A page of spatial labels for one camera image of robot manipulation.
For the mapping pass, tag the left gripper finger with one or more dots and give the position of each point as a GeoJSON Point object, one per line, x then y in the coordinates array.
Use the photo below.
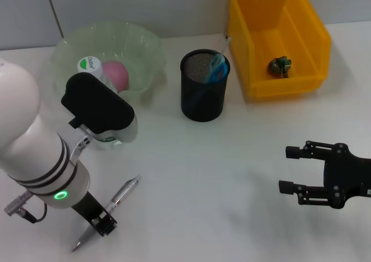
{"type": "Point", "coordinates": [104, 225]}

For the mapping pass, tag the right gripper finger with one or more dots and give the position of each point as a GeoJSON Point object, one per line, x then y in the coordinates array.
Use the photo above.
{"type": "Point", "coordinates": [310, 152]}
{"type": "Point", "coordinates": [310, 195]}

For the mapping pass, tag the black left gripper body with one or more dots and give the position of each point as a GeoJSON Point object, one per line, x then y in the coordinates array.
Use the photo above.
{"type": "Point", "coordinates": [90, 208]}

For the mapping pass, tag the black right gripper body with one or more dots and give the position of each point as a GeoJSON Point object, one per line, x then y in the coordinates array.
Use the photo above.
{"type": "Point", "coordinates": [347, 178]}

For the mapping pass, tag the silver ballpoint pen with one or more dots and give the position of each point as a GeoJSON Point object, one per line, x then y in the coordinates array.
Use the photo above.
{"type": "Point", "coordinates": [124, 189]}

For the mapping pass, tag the green plastic wrapper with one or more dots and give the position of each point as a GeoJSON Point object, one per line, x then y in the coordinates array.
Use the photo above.
{"type": "Point", "coordinates": [279, 67]}

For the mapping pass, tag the blue safety scissors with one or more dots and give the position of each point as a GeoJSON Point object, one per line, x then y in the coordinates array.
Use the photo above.
{"type": "Point", "coordinates": [218, 70]}

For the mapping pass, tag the pink toy peach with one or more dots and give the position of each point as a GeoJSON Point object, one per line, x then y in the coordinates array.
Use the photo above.
{"type": "Point", "coordinates": [117, 76]}

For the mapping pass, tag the clear plastic ruler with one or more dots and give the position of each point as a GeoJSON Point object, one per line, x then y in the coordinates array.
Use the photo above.
{"type": "Point", "coordinates": [225, 45]}

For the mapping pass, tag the clear green-label water bottle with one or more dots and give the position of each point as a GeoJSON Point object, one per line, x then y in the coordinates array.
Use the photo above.
{"type": "Point", "coordinates": [88, 66]}

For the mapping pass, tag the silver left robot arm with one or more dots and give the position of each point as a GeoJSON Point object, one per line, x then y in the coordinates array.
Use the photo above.
{"type": "Point", "coordinates": [34, 146]}

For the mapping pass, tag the black mesh pen cup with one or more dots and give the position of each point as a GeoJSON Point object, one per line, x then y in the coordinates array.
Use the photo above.
{"type": "Point", "coordinates": [203, 108]}

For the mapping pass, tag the translucent green fruit bowl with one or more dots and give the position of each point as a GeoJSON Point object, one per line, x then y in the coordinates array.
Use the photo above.
{"type": "Point", "coordinates": [136, 47]}

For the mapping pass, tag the yellow plastic storage bin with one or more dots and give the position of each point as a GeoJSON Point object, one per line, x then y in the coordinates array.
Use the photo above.
{"type": "Point", "coordinates": [243, 41]}

